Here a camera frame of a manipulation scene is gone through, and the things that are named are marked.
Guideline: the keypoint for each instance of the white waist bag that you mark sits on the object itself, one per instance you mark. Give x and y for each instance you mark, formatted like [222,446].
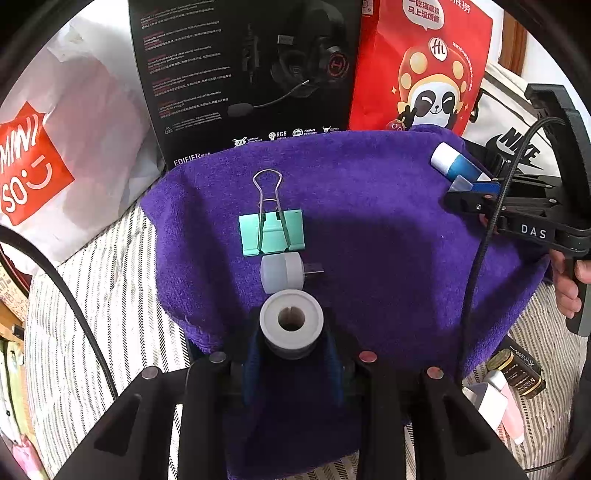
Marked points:
[503,97]

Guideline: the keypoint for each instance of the pink plush toy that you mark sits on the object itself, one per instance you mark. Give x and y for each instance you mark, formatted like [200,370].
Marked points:
[27,457]

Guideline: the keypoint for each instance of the long black gold-trimmed box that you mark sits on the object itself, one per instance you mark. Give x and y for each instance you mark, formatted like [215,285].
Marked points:
[517,374]

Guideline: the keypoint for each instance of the white plastic shopping bag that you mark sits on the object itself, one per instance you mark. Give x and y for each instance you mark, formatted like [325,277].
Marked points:
[92,138]

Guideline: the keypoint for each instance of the brown wooden door frame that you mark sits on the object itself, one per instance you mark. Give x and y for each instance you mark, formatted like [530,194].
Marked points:
[515,55]

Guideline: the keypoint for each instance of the wooden headboard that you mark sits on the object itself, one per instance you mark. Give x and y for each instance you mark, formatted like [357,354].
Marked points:
[9,323]

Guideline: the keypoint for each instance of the person's right hand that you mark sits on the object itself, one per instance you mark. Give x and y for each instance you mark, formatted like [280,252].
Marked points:
[565,290]

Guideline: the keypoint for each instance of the purple towel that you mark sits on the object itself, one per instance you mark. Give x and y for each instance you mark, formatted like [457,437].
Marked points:
[392,277]

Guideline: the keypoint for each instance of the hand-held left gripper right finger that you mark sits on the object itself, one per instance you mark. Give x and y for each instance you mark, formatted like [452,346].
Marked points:
[334,369]

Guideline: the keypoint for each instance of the black headset box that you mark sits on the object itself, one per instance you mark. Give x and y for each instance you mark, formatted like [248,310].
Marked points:
[207,92]

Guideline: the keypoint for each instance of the white patterned plush toy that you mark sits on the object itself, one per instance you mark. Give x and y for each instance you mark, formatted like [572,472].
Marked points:
[11,387]

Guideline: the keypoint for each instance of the red paper panda bag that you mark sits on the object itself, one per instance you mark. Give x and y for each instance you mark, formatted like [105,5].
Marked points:
[392,55]

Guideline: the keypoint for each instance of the green binder clip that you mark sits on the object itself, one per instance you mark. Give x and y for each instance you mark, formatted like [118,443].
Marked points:
[251,233]

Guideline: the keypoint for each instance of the pink highlighter pen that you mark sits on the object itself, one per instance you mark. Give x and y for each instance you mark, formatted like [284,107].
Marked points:
[510,410]

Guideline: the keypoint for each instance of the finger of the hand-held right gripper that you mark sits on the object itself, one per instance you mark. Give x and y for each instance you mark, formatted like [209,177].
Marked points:
[461,201]
[487,187]

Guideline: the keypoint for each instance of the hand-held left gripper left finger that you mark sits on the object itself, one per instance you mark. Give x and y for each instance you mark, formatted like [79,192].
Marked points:
[249,369]

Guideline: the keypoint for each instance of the white blue cream bottle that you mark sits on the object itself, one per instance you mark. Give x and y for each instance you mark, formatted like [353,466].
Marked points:
[450,161]

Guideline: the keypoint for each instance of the white tape roll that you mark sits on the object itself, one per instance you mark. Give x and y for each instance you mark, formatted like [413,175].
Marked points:
[272,323]

